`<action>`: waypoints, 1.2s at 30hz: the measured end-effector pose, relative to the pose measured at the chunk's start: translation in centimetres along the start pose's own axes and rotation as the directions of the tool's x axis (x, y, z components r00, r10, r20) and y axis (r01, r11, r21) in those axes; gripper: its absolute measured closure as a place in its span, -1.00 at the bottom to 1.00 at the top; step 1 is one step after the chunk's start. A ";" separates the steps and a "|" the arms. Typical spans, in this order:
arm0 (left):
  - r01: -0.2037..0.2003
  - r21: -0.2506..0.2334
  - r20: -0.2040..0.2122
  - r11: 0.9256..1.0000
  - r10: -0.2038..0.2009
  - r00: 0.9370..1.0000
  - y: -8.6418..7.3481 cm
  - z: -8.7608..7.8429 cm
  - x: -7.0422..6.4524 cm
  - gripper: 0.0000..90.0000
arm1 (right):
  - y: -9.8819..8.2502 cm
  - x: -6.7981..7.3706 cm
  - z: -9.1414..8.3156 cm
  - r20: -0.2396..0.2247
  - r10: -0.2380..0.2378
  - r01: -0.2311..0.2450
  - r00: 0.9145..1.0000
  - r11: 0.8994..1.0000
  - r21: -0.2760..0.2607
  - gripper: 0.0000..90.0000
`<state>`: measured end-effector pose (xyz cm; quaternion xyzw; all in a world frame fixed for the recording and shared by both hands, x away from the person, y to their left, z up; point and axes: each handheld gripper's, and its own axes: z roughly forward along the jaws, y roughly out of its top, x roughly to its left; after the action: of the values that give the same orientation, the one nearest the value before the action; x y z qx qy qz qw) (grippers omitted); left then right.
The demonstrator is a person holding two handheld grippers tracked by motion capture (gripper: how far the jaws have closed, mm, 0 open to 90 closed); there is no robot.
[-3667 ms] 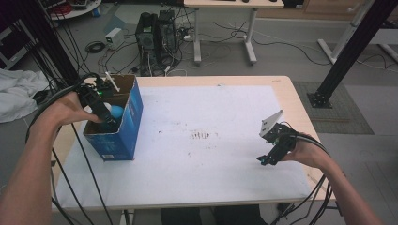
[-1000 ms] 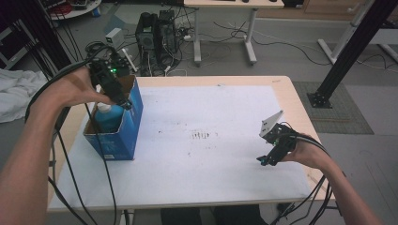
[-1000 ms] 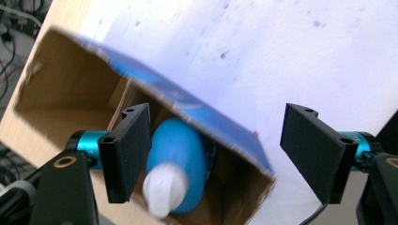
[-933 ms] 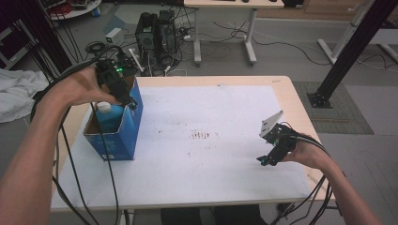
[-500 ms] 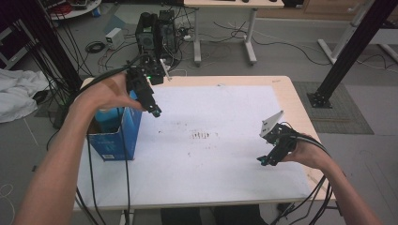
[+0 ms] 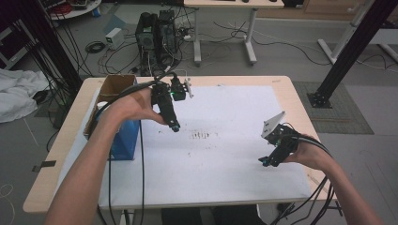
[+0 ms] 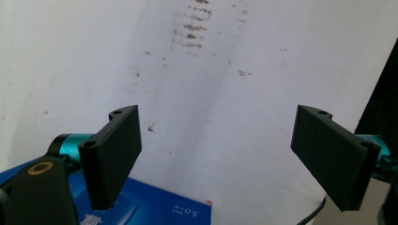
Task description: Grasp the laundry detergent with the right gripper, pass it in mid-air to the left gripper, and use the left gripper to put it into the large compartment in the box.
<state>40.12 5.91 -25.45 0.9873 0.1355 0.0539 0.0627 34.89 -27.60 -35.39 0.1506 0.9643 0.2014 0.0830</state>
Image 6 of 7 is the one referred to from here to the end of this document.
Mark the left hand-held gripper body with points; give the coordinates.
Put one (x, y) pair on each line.
(167, 90)

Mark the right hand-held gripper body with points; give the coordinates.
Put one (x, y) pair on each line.
(286, 137)

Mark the blue cardboard box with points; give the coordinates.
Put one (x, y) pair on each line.
(126, 140)

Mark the person's right hand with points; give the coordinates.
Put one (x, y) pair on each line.
(313, 153)

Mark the person's left hand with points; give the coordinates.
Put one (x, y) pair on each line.
(134, 106)

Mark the white table mat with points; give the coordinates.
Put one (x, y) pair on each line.
(219, 175)

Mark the black computer tower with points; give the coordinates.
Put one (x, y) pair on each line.
(146, 37)
(167, 31)

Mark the grey floor mat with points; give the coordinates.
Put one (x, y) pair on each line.
(350, 118)

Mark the small white box device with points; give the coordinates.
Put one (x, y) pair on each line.
(114, 38)

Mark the white-legged wooden desk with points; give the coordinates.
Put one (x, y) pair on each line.
(233, 3)

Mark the white metal stand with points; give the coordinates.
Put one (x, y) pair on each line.
(344, 37)

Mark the round white table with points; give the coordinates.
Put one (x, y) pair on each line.
(78, 11)

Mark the black tape strip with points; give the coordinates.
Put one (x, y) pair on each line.
(45, 165)

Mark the crumpled white cloth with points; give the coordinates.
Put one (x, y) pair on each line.
(18, 90)

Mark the black metal frame post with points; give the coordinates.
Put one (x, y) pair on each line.
(353, 50)
(47, 40)

